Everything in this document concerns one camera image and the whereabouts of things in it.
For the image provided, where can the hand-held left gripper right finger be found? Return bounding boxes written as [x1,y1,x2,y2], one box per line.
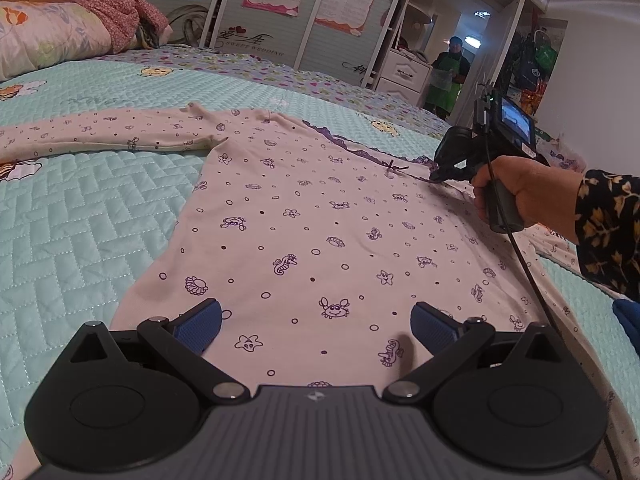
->
[383,302,568,405]

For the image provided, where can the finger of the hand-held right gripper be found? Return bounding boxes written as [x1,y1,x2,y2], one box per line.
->
[430,164,476,184]

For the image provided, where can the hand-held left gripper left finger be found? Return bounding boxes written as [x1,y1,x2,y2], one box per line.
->
[70,298,251,405]

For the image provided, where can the pink printed pajama top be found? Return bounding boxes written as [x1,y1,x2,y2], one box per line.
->
[0,102,633,466]

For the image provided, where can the person's right hand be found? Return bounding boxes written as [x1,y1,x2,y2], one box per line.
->
[472,157,583,247]

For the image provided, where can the white plastic bag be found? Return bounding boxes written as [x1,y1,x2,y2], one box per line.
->
[537,132,586,173]

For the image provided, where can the hanging colourful bags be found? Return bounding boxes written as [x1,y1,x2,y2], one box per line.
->
[507,30,558,93]

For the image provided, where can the white door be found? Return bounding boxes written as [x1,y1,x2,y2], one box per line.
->
[480,0,526,126]

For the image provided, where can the white drawer cabinet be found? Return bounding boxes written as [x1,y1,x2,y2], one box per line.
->
[375,49,433,96]

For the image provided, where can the green quilted bee bedspread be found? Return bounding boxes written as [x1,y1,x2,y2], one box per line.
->
[0,42,640,480]

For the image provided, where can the white sliding door wardrobe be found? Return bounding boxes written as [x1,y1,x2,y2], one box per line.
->
[135,0,553,96]

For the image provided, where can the striped colourful cloth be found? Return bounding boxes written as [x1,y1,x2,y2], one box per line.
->
[136,20,162,50]

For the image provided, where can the floral pillow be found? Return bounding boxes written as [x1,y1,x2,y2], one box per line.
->
[0,1,113,81]

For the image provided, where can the pink floral garment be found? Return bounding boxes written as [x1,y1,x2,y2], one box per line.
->
[72,0,171,53]

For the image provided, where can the black cable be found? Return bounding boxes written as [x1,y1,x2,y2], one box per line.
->
[487,157,621,471]

